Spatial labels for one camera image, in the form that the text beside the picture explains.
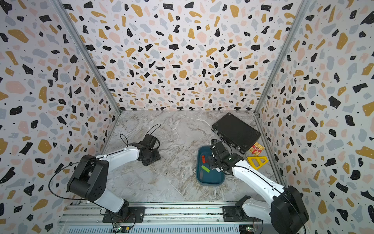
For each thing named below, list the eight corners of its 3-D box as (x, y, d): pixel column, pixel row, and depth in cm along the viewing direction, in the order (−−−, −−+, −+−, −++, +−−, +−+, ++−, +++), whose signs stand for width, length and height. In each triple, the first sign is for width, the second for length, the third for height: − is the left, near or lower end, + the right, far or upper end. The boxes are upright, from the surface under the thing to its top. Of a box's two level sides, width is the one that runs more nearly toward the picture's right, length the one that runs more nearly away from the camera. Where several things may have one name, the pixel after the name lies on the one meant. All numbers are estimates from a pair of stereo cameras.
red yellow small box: (256, 157, 98) (258, 155, 96) (248, 150, 102) (249, 148, 100) (263, 149, 102) (265, 147, 100) (255, 143, 105) (256, 141, 103)
